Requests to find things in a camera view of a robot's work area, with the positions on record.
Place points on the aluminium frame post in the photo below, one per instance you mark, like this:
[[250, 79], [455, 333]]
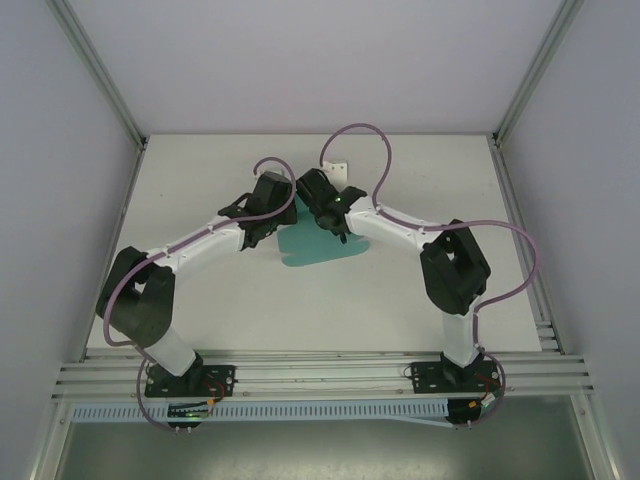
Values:
[[534, 75], [101, 75]]

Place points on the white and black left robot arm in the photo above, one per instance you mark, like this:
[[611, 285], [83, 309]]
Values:
[[200, 245]]

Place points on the aluminium lower frame bar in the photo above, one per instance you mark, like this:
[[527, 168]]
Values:
[[595, 440], [50, 445]]

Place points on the aluminium side rail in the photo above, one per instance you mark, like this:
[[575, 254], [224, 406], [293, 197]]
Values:
[[510, 190], [116, 240]]

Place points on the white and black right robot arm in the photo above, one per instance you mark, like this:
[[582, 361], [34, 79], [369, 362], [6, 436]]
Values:
[[395, 222]]

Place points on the teal cardboard box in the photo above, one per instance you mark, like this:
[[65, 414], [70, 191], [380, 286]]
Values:
[[310, 250]]

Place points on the black round base unit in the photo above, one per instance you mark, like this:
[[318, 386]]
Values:
[[185, 424], [465, 417]]

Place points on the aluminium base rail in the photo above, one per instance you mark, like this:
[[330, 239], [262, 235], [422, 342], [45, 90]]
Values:
[[320, 375]]

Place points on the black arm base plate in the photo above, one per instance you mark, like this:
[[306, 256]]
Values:
[[225, 372], [425, 380]]

